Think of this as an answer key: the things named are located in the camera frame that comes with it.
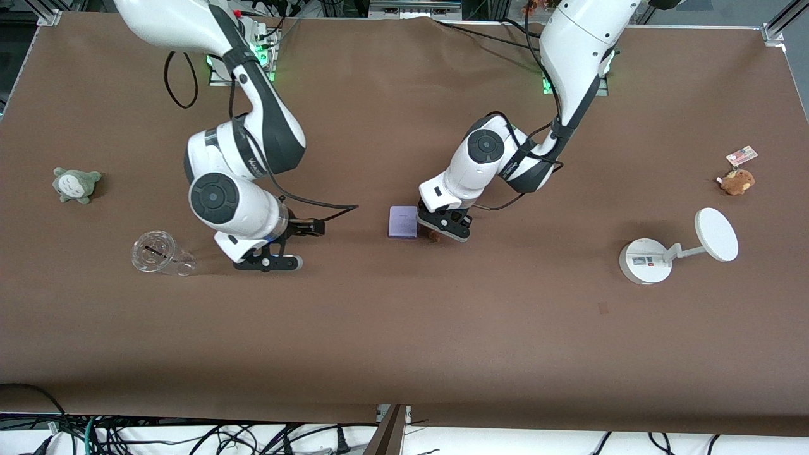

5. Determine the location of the lilac phone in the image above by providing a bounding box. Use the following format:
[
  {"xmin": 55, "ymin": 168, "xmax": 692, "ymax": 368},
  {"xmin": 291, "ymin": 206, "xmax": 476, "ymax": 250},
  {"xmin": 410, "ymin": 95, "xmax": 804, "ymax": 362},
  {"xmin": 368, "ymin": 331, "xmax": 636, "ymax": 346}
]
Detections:
[{"xmin": 388, "ymin": 205, "xmax": 419, "ymax": 240}]

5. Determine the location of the brown table cover sheet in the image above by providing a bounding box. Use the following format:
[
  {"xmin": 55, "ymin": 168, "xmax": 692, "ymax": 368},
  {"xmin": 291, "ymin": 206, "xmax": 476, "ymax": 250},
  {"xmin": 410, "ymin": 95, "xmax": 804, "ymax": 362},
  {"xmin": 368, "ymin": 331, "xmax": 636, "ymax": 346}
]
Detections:
[{"xmin": 0, "ymin": 13, "xmax": 809, "ymax": 437}]

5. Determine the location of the clear plastic cup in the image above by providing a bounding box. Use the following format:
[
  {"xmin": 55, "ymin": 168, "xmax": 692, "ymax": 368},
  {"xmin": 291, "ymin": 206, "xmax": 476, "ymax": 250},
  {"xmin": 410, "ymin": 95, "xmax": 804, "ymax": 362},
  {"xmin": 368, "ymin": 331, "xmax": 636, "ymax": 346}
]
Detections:
[{"xmin": 131, "ymin": 230, "xmax": 197, "ymax": 277}]

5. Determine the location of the brown wooden beam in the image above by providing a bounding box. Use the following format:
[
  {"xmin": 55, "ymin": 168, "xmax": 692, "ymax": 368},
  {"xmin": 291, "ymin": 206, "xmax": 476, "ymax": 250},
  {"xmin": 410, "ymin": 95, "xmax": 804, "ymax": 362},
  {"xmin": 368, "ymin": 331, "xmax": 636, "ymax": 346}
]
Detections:
[{"xmin": 363, "ymin": 404, "xmax": 409, "ymax": 455}]

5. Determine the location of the grey totoro plush toy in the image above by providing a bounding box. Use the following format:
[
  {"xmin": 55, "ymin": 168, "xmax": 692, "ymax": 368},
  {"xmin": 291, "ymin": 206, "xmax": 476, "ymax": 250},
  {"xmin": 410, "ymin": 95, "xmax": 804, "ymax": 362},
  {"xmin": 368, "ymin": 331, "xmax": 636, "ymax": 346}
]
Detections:
[{"xmin": 52, "ymin": 167, "xmax": 103, "ymax": 205}]

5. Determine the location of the white desk lamp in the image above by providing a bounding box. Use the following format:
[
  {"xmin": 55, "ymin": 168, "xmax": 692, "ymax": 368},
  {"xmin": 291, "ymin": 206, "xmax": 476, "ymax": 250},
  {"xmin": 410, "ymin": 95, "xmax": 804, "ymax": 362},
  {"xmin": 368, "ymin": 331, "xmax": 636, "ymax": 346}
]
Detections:
[{"xmin": 619, "ymin": 207, "xmax": 739, "ymax": 286}]

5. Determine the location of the brown plush toy with tag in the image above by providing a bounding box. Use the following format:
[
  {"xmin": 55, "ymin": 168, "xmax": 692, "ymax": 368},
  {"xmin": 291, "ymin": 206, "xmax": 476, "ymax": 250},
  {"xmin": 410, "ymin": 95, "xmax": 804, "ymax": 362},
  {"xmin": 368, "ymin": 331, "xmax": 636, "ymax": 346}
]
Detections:
[{"xmin": 717, "ymin": 146, "xmax": 758, "ymax": 196}]

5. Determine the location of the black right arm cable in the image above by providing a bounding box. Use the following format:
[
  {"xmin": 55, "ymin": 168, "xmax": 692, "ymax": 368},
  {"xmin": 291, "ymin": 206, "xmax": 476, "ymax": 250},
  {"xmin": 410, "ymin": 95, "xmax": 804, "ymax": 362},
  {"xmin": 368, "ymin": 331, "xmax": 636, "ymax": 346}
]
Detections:
[{"xmin": 164, "ymin": 51, "xmax": 359, "ymax": 223}]

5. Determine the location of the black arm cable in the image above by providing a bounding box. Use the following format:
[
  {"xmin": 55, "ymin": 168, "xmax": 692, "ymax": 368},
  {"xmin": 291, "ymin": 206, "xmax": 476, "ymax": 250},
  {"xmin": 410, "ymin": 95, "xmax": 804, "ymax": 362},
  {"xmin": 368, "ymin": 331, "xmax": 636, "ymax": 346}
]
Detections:
[
  {"xmin": 164, "ymin": 51, "xmax": 359, "ymax": 223},
  {"xmin": 471, "ymin": 19, "xmax": 564, "ymax": 213}
]

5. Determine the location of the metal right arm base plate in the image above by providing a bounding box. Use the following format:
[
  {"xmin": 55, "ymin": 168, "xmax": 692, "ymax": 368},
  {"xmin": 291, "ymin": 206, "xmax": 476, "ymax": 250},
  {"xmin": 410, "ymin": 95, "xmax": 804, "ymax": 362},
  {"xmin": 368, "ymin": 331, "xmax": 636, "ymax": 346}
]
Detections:
[{"xmin": 209, "ymin": 28, "xmax": 279, "ymax": 86}]

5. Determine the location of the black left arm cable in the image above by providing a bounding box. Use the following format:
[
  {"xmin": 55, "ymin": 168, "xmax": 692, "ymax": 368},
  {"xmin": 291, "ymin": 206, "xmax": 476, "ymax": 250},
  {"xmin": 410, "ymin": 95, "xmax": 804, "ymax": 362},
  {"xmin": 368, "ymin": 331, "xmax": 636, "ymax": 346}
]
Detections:
[{"xmin": 471, "ymin": 19, "xmax": 564, "ymax": 213}]

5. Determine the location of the thin black power cable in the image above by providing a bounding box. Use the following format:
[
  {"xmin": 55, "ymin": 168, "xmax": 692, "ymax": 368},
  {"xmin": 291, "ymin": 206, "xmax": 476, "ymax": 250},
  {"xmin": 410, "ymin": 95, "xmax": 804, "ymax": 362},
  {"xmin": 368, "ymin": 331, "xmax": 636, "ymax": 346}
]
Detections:
[{"xmin": 433, "ymin": 19, "xmax": 550, "ymax": 56}]

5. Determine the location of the thick black looped cable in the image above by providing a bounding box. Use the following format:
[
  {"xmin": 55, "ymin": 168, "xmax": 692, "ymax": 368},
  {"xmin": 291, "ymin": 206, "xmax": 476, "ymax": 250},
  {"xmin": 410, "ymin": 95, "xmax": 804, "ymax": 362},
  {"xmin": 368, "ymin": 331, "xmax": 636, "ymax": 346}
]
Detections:
[{"xmin": 0, "ymin": 382, "xmax": 71, "ymax": 443}]

